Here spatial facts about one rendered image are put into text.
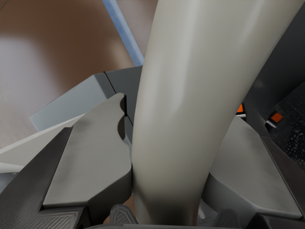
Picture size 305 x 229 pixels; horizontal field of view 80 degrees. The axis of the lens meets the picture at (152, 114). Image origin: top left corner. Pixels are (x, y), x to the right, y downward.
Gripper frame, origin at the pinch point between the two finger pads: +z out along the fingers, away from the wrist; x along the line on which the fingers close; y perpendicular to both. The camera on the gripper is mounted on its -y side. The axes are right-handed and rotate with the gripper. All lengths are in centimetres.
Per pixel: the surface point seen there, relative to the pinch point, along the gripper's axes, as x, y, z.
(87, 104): -22, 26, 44
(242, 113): 62, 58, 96
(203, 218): 52, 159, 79
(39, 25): -103, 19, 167
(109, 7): -34, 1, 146
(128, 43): -20, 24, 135
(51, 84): -98, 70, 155
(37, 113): -45, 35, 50
